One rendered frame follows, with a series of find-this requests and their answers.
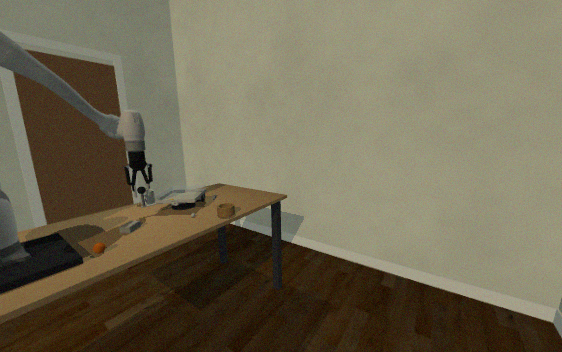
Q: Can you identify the orange ball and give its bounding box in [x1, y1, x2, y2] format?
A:
[93, 243, 106, 253]

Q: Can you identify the grey mug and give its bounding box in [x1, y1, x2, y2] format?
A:
[140, 189, 155, 205]

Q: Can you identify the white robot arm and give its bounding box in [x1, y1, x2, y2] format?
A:
[0, 31, 145, 268]

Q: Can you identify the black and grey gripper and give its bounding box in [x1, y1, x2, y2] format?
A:
[123, 151, 153, 198]

